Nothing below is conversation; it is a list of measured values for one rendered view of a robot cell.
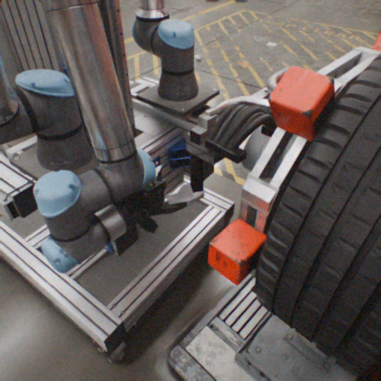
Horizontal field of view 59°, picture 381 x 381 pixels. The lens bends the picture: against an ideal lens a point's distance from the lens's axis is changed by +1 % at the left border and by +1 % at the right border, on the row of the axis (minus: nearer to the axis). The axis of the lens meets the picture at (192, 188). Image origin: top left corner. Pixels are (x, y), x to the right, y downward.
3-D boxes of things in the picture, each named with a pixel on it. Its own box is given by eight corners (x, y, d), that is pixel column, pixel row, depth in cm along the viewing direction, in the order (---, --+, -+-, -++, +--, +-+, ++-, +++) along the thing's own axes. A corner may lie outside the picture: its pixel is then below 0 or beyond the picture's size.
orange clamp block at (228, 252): (264, 259, 67) (237, 288, 62) (234, 238, 71) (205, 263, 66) (270, 236, 62) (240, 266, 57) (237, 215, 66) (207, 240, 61)
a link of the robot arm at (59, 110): (90, 125, 86) (77, 74, 77) (39, 143, 80) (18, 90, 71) (68, 108, 93) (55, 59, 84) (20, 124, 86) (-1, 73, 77)
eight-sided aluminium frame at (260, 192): (246, 314, 83) (288, 123, 47) (226, 298, 87) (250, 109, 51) (343, 204, 113) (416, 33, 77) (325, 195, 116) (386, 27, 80)
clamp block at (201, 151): (213, 166, 76) (214, 147, 72) (185, 150, 81) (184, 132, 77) (227, 157, 79) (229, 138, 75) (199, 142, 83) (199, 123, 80)
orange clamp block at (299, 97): (314, 143, 56) (309, 115, 48) (274, 126, 60) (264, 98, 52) (337, 109, 56) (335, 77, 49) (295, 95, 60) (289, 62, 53)
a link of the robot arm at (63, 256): (53, 256, 57) (66, 284, 63) (106, 222, 63) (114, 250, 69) (31, 233, 61) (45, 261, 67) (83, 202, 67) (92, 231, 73)
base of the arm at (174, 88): (149, 94, 122) (146, 66, 115) (175, 79, 131) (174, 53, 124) (181, 106, 115) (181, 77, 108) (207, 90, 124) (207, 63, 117)
